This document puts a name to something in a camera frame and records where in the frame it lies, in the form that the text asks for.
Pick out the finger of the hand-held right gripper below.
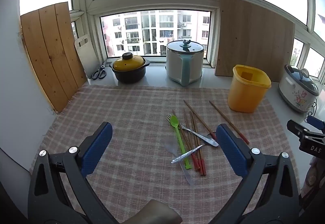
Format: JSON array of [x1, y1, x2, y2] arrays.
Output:
[[287, 119, 325, 139], [306, 115, 325, 130]]

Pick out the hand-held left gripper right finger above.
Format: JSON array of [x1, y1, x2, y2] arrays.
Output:
[[216, 124, 300, 224]]

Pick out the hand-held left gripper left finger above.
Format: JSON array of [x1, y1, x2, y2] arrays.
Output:
[[28, 122, 113, 224]]

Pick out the metal fork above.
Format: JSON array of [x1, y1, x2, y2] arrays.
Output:
[[166, 115, 219, 148]]

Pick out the metal spoon with patterned handle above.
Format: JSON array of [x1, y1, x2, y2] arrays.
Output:
[[171, 144, 207, 164]]

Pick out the yellow plastic container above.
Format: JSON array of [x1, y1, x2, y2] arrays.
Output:
[[227, 64, 272, 113]]

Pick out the green plastic spoon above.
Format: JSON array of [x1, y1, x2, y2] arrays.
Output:
[[170, 115, 191, 171]]

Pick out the person's right forearm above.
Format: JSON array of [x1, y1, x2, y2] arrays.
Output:
[[301, 154, 325, 214]]

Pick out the person's left hand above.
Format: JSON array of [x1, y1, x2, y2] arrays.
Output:
[[132, 199, 183, 224]]

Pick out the white floral rice cooker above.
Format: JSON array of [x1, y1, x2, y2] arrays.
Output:
[[278, 65, 318, 113]]

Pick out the pink plaid cloth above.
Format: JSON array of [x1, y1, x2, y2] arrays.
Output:
[[29, 84, 301, 224]]

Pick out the clear plastic spoon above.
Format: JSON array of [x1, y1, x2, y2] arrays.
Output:
[[165, 136, 195, 186]]

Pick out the black cooking pot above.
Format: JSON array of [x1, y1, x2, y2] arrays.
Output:
[[110, 60, 151, 84]]

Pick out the white cutting board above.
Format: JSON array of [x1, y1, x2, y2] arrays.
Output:
[[74, 34, 101, 80]]

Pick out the white and teal electric pot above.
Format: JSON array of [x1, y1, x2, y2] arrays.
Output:
[[166, 46, 205, 87]]

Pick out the light wooden board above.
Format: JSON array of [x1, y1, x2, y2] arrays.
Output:
[[214, 0, 296, 82]]

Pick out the pine plank board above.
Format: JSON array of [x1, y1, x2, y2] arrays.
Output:
[[20, 1, 88, 113]]

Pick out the glass lid with teal knob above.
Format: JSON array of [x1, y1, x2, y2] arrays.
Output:
[[166, 39, 205, 54]]

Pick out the black-handled scissors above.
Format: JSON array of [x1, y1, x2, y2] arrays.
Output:
[[91, 65, 108, 80]]

